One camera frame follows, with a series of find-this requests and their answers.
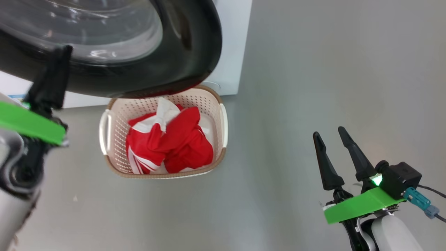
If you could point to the red and white garment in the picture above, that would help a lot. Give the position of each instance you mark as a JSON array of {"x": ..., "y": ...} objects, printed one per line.
[{"x": 181, "y": 143}]

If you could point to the cream laundry basket brown rim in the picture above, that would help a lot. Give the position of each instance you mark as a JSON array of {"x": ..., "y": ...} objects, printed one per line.
[{"x": 120, "y": 115}]

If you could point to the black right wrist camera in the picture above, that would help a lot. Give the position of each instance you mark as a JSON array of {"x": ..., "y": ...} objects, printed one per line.
[{"x": 402, "y": 177}]

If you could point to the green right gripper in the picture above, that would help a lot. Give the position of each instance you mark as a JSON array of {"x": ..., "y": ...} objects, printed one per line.
[{"x": 362, "y": 207}]

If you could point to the white front-load washing machine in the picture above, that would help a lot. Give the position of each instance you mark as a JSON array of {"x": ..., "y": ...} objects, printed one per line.
[{"x": 231, "y": 45}]

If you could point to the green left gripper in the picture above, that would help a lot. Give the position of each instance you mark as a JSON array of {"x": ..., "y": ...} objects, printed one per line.
[{"x": 31, "y": 122}]

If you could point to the blue white energy label sticker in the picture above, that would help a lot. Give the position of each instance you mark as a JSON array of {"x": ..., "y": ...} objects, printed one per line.
[{"x": 17, "y": 98}]

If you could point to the black washing machine door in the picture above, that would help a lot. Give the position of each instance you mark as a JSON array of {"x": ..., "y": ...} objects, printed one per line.
[{"x": 188, "y": 52}]

